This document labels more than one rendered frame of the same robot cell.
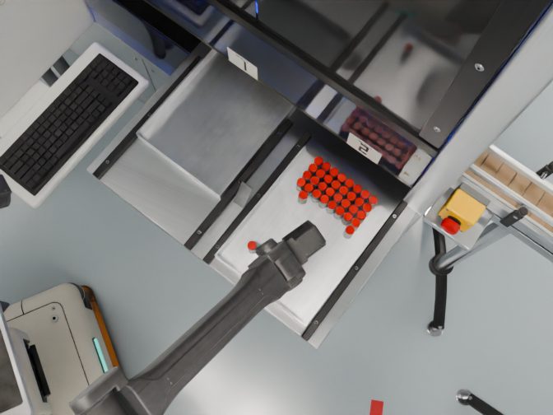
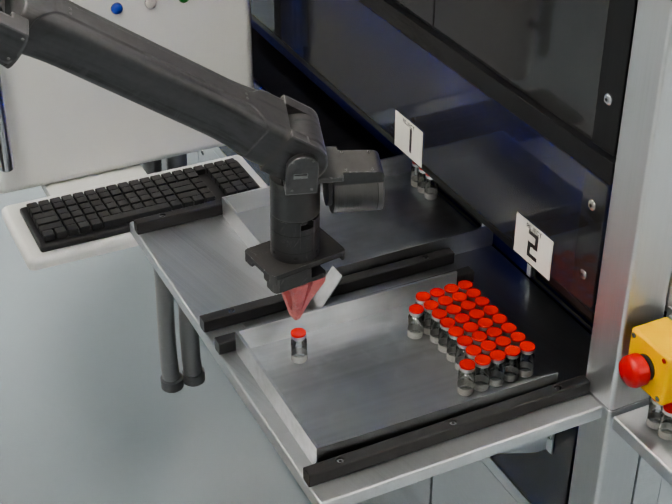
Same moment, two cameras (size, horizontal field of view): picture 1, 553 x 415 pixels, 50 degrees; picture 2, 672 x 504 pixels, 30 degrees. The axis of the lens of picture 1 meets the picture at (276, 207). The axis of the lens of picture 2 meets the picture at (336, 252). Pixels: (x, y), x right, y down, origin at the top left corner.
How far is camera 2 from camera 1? 1.13 m
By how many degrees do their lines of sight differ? 44
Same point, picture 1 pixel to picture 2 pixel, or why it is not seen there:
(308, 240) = (356, 158)
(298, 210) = (401, 343)
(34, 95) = (123, 176)
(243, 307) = (211, 77)
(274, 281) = (273, 110)
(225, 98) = (371, 214)
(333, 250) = (429, 401)
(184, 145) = not seen: hidden behind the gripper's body
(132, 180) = (181, 248)
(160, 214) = (192, 287)
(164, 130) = (263, 218)
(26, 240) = not seen: outside the picture
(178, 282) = not seen: outside the picture
